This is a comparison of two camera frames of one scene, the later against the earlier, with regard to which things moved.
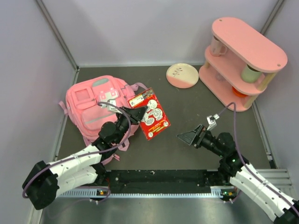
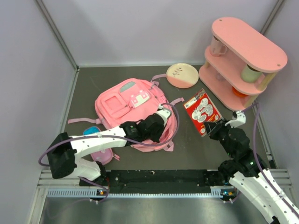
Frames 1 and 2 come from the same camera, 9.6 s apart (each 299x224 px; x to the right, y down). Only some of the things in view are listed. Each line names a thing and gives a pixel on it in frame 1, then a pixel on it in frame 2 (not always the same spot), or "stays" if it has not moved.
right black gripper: [194, 137] to [212, 128]
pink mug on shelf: [215, 46] stays
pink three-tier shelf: [249, 66] stays
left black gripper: [137, 114] to [156, 138]
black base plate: [161, 181] stays
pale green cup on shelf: [251, 75] stays
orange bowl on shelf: [237, 93] stays
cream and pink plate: [182, 75] stays
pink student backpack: [83, 112] to [131, 99]
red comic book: [154, 120] to [201, 109]
